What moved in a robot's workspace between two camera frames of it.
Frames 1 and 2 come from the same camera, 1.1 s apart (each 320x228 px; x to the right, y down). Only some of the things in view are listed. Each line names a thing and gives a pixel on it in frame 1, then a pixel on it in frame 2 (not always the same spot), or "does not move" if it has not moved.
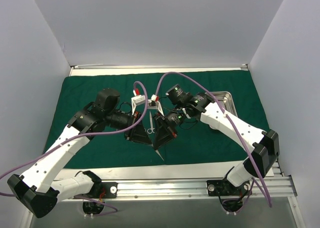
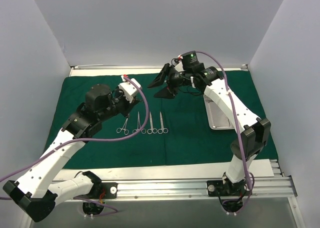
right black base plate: (223, 187) does not move
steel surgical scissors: (152, 129) does not move
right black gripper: (164, 123) → (171, 79)
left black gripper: (135, 125) → (127, 105)
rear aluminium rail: (77, 67) does not move
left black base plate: (110, 190) does not move
